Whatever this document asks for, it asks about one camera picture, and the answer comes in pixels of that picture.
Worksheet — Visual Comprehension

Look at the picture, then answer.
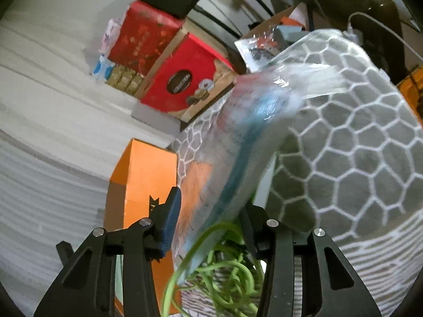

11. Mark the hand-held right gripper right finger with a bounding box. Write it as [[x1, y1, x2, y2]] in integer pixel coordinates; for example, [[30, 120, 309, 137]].
[[240, 203, 382, 317]]

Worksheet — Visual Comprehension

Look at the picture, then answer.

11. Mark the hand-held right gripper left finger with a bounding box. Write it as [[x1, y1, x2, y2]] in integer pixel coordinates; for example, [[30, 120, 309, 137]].
[[33, 187, 182, 317]]

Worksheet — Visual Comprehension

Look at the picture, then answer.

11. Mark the orange cardboard box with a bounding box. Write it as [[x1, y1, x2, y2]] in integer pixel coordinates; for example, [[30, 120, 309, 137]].
[[104, 138, 182, 317]]

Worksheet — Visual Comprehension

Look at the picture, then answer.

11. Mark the clear plastic packet blue item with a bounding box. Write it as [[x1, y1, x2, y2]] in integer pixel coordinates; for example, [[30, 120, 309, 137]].
[[172, 63, 341, 285]]

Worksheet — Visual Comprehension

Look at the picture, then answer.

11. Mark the dark wooden cabinet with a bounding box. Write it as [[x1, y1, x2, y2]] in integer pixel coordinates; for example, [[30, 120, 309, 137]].
[[130, 101, 199, 133]]

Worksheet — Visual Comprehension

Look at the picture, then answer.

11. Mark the grey honeycomb patterned blanket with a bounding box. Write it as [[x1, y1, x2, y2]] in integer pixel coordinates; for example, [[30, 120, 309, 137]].
[[167, 30, 423, 317]]

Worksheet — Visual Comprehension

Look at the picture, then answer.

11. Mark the red collection gift bag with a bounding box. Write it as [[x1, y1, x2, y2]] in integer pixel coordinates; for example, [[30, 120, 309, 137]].
[[140, 32, 237, 121]]

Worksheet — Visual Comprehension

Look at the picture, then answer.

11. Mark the blue tissue pack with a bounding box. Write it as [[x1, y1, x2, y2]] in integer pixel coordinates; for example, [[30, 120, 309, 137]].
[[91, 54, 114, 83]]

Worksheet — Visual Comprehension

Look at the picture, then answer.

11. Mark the clear plastic bag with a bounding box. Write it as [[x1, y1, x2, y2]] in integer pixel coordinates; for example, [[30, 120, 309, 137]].
[[234, 28, 344, 73]]

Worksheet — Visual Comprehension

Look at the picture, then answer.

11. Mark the red floral gift bag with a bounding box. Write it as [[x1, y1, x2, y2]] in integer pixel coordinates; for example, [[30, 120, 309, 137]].
[[107, 1, 185, 75]]

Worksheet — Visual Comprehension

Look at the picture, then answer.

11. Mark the pink tissue pack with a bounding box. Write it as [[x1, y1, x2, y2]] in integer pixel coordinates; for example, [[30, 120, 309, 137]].
[[99, 18, 123, 57]]

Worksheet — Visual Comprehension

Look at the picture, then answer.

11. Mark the orange object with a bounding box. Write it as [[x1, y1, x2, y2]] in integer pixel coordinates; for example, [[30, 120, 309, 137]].
[[397, 69, 423, 116]]

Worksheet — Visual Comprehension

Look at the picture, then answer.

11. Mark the open cardboard box with clutter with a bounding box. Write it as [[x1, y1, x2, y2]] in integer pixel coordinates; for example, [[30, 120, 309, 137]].
[[243, 3, 311, 40]]

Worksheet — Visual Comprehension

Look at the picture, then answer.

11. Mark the white charger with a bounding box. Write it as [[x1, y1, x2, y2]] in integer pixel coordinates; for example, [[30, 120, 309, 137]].
[[342, 28, 364, 42]]

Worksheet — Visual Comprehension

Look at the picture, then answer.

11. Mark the green cable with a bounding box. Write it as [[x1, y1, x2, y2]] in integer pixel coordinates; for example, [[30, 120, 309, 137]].
[[161, 222, 265, 317]]

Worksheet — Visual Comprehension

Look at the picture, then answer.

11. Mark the white cable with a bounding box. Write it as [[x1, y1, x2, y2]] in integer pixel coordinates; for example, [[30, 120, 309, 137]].
[[347, 11, 423, 63]]

